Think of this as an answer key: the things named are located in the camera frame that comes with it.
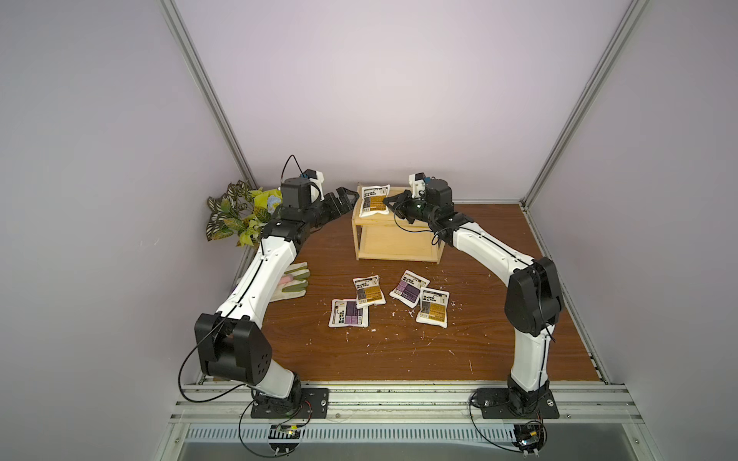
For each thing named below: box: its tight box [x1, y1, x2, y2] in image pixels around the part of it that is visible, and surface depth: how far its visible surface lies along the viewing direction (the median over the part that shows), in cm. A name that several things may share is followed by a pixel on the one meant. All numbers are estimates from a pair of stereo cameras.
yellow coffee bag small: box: [352, 274, 387, 310], surface depth 94 cm
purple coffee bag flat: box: [328, 298, 369, 328], surface depth 90 cm
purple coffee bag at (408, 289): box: [389, 268, 431, 309], surface depth 96 cm
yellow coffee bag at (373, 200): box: [359, 184, 392, 219], surface depth 88 cm
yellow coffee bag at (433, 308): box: [416, 287, 450, 330], surface depth 91 cm
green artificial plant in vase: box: [205, 180, 283, 247], surface depth 89 cm
